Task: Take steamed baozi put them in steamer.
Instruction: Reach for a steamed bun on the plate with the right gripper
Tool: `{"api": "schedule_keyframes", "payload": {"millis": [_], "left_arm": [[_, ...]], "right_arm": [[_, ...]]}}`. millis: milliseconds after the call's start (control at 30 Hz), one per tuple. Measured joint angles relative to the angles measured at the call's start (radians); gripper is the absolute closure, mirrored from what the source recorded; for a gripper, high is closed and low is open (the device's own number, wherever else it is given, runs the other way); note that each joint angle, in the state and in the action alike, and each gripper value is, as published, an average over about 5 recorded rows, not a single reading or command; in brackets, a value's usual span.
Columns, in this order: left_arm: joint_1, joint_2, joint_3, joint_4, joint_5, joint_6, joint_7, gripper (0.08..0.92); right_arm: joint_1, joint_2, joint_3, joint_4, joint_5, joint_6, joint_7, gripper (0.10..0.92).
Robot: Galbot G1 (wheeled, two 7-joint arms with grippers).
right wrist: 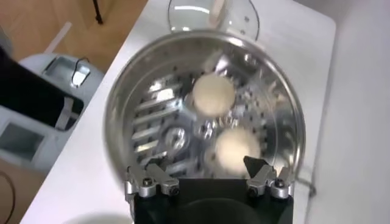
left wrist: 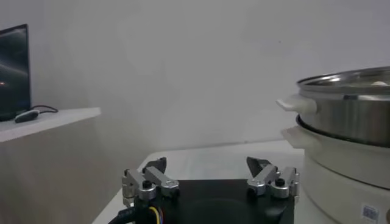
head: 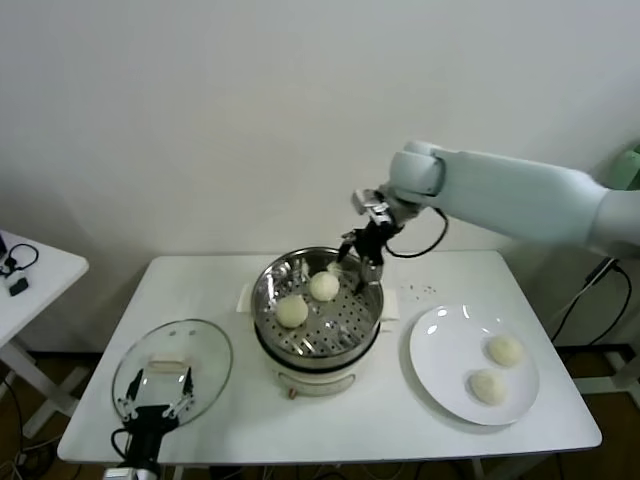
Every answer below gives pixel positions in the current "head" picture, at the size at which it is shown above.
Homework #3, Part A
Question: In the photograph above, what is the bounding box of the white rectangular work table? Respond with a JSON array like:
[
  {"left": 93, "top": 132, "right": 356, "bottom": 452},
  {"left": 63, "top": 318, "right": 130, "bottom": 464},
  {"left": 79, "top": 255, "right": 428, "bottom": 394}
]
[{"left": 57, "top": 249, "right": 603, "bottom": 466}]

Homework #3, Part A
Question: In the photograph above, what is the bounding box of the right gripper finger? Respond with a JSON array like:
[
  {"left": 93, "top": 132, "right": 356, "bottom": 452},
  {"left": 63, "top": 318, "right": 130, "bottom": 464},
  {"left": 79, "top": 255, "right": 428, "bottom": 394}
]
[
  {"left": 354, "top": 258, "right": 385, "bottom": 297},
  {"left": 338, "top": 228, "right": 359, "bottom": 265}
]

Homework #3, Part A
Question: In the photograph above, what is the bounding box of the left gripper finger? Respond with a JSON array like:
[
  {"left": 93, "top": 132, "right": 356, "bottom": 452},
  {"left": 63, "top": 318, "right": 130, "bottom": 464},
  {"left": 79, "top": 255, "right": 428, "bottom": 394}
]
[
  {"left": 168, "top": 366, "right": 197, "bottom": 417},
  {"left": 117, "top": 368, "right": 146, "bottom": 422}
]

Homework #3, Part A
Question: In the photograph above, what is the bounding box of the small white side table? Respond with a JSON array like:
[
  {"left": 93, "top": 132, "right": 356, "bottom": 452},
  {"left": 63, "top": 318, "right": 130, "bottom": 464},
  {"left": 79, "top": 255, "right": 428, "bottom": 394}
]
[{"left": 0, "top": 229, "right": 90, "bottom": 441}]

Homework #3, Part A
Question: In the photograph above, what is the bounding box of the large white round plate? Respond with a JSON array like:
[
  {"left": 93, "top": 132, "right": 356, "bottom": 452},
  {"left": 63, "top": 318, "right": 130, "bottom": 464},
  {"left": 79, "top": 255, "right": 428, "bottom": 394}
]
[{"left": 408, "top": 303, "right": 541, "bottom": 427}]

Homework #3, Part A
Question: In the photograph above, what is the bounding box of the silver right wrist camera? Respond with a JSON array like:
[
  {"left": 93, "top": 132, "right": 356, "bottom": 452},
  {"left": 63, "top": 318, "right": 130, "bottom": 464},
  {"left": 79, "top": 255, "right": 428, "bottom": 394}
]
[{"left": 351, "top": 188, "right": 392, "bottom": 225}]

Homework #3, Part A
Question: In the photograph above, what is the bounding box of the black headset with cable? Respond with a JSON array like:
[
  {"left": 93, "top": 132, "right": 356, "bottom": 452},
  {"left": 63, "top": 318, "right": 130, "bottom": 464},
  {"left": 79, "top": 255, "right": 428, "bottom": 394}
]
[{"left": 0, "top": 243, "right": 40, "bottom": 281}]

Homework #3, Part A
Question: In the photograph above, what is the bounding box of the black floor cable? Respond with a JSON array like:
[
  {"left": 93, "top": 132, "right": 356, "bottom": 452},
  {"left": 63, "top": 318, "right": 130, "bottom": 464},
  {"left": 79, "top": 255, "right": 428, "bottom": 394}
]
[{"left": 549, "top": 257, "right": 632, "bottom": 346}]

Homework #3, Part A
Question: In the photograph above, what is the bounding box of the white stand frame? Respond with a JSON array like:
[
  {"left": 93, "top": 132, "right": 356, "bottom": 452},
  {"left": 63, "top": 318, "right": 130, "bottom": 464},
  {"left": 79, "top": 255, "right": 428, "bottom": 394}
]
[{"left": 569, "top": 344, "right": 640, "bottom": 396}]

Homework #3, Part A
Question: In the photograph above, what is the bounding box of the white electric cooker base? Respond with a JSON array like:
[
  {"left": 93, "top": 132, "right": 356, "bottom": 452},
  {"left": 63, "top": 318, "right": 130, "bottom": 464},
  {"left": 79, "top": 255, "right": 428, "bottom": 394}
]
[{"left": 235, "top": 282, "right": 400, "bottom": 401}]

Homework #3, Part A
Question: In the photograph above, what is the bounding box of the pale green appliance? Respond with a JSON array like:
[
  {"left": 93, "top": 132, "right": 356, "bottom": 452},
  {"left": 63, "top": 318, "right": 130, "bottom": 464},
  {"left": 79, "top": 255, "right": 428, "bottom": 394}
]
[{"left": 612, "top": 142, "right": 640, "bottom": 191}]

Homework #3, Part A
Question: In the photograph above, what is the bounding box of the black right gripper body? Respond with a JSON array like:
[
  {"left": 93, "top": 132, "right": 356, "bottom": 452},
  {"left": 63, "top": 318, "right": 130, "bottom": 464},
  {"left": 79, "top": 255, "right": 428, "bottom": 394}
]
[{"left": 353, "top": 221, "right": 397, "bottom": 265}]

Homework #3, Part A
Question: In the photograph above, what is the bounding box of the perforated steel steamer basket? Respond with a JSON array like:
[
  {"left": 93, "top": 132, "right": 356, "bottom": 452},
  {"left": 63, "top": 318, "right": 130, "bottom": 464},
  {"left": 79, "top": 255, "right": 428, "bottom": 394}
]
[{"left": 249, "top": 245, "right": 385, "bottom": 370}]

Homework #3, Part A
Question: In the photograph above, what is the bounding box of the round glass pot lid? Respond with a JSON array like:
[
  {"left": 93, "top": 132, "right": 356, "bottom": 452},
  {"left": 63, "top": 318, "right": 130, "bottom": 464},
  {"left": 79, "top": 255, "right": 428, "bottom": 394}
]
[{"left": 110, "top": 318, "right": 234, "bottom": 432}]

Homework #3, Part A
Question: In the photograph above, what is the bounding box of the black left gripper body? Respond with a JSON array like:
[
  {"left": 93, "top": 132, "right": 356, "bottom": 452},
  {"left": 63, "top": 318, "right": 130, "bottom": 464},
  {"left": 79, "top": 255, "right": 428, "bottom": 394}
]
[{"left": 123, "top": 405, "right": 180, "bottom": 461}]

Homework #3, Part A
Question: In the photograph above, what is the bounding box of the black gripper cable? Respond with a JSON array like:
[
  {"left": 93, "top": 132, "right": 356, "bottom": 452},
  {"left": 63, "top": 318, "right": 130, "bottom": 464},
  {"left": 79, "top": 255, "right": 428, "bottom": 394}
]
[
  {"left": 110, "top": 428, "right": 132, "bottom": 459},
  {"left": 384, "top": 205, "right": 450, "bottom": 259}
]

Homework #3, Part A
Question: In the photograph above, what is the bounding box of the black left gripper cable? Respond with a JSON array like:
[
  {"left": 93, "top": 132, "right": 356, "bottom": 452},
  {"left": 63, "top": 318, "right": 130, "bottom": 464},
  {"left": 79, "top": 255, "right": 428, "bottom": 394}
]
[{"left": 110, "top": 428, "right": 132, "bottom": 459}]

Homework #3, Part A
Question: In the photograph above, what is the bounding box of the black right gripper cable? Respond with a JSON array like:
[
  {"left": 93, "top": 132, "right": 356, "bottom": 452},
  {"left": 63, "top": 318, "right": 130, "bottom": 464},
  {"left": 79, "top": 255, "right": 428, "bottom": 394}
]
[{"left": 384, "top": 205, "right": 450, "bottom": 259}]

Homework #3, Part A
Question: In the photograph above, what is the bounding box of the white steamed baozi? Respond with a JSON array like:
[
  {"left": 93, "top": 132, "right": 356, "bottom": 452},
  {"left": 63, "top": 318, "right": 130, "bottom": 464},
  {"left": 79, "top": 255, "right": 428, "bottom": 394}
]
[
  {"left": 275, "top": 294, "right": 309, "bottom": 330},
  {"left": 308, "top": 272, "right": 341, "bottom": 303},
  {"left": 487, "top": 335, "right": 526, "bottom": 369},
  {"left": 467, "top": 369, "right": 508, "bottom": 406}
]

